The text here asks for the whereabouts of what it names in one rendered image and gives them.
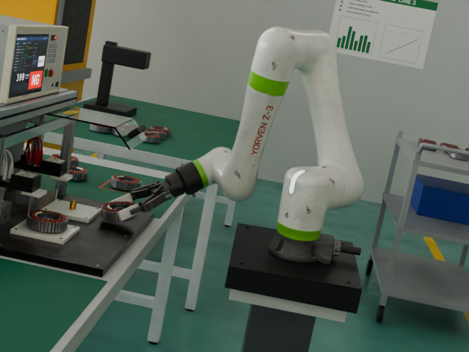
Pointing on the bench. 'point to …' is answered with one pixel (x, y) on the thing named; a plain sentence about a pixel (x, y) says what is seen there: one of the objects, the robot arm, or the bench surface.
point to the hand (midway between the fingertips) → (120, 209)
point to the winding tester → (10, 26)
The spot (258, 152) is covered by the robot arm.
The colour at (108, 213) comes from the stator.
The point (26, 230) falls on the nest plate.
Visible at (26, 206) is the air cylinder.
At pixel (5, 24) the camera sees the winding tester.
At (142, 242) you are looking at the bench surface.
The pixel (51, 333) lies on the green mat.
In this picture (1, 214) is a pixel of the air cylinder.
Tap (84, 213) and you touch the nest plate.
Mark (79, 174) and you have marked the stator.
